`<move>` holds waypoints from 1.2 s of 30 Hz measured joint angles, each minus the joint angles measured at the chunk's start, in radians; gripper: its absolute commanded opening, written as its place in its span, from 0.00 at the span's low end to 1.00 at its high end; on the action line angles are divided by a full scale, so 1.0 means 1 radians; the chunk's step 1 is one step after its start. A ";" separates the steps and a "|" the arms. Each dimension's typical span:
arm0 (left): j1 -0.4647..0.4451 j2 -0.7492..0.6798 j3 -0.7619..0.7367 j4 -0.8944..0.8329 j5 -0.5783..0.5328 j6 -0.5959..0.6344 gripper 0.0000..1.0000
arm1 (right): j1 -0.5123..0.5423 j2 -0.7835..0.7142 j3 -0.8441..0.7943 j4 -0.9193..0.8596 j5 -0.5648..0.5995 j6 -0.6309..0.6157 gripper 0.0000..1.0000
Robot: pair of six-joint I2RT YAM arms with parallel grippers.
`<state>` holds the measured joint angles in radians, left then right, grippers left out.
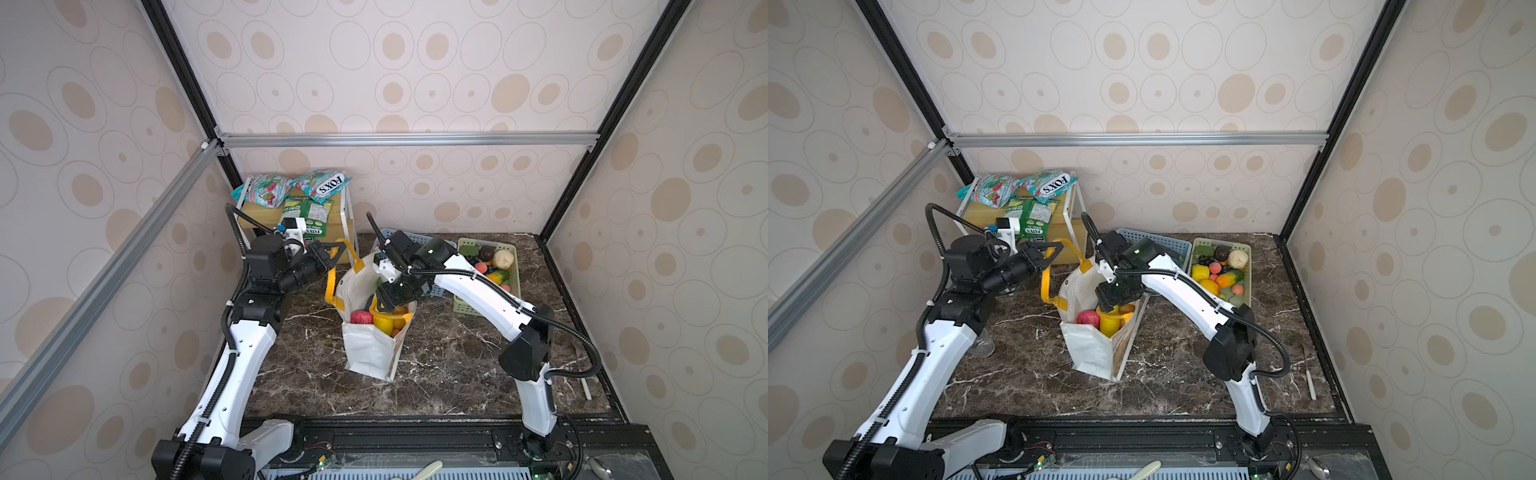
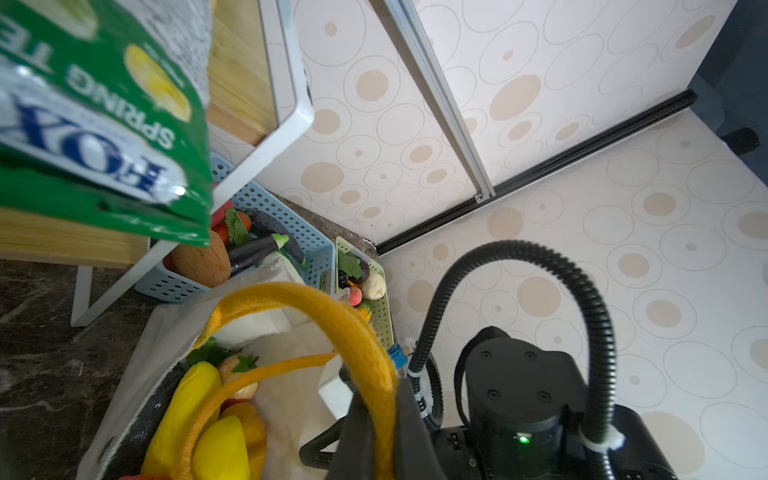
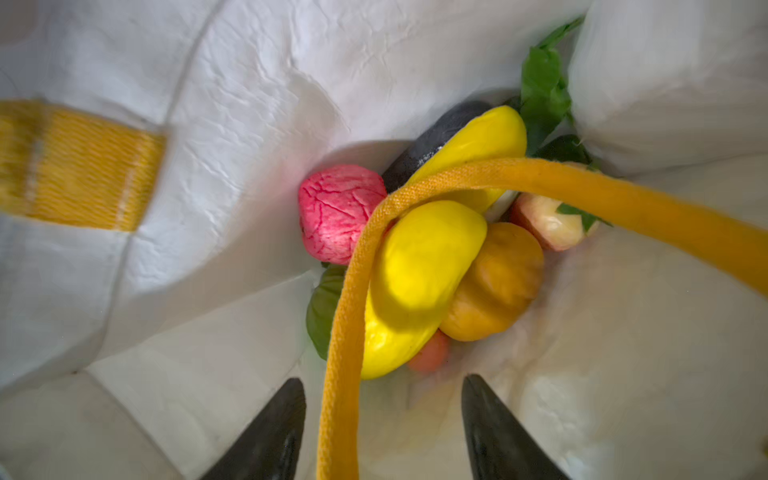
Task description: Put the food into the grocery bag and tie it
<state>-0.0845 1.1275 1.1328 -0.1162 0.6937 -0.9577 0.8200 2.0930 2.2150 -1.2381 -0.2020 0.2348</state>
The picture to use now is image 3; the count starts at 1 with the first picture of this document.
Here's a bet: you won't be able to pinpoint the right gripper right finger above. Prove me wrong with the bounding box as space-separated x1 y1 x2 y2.
461 374 568 480

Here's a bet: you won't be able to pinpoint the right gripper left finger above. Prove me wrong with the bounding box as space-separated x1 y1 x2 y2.
202 377 306 480

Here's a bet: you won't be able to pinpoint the orange fruit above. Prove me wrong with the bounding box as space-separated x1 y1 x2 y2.
440 222 544 342

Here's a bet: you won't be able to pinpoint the white grocery bag yellow handles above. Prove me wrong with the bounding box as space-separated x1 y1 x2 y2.
1 1 767 479

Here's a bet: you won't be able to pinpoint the yellow mango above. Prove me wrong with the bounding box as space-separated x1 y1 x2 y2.
361 200 488 380
406 105 527 185

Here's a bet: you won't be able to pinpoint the red yellow peach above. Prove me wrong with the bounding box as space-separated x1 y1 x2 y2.
509 193 601 252

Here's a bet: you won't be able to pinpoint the pink dragon fruit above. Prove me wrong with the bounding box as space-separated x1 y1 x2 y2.
298 165 387 265

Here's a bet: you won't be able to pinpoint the green leafy lettuce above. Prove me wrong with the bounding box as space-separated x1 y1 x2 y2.
520 16 585 155

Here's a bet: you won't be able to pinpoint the green cabbage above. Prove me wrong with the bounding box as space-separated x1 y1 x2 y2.
305 264 347 360

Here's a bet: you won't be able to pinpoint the dark purple eggplant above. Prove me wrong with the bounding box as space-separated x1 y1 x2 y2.
382 100 491 193

